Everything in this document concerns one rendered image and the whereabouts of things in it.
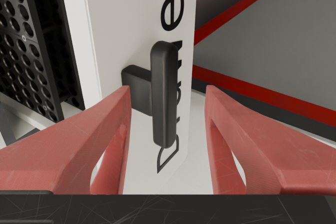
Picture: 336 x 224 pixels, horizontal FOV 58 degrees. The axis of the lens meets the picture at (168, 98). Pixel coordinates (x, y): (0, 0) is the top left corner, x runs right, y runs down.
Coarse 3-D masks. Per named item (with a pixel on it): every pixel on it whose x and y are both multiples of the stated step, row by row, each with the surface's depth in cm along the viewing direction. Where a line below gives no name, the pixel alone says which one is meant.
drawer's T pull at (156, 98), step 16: (160, 48) 16; (176, 48) 16; (160, 64) 16; (176, 64) 17; (128, 80) 18; (144, 80) 18; (160, 80) 17; (176, 80) 18; (144, 96) 18; (160, 96) 17; (176, 96) 18; (144, 112) 19; (160, 112) 18; (176, 112) 19; (160, 128) 19; (160, 144) 20
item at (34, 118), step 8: (0, 96) 38; (8, 96) 38; (8, 104) 37; (16, 104) 37; (64, 104) 37; (16, 112) 36; (24, 112) 36; (32, 112) 36; (64, 112) 36; (72, 112) 36; (32, 120) 35; (40, 120) 34; (48, 120) 34; (40, 128) 34
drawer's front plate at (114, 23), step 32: (64, 0) 16; (96, 0) 15; (128, 0) 17; (160, 0) 20; (192, 0) 23; (96, 32) 16; (128, 32) 18; (160, 32) 21; (192, 32) 25; (96, 64) 17; (128, 64) 19; (96, 96) 18; (128, 160) 23; (160, 160) 28; (128, 192) 25
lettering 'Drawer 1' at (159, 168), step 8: (168, 0) 20; (160, 16) 20; (168, 24) 21; (176, 24) 22; (176, 120) 28; (176, 136) 29; (176, 144) 30; (160, 152) 27; (176, 152) 31; (168, 160) 30; (160, 168) 29
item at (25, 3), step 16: (16, 0) 23; (32, 0) 23; (32, 16) 23; (32, 32) 25; (32, 48) 26; (32, 64) 27; (48, 64) 26; (48, 80) 27; (48, 96) 29; (48, 112) 30
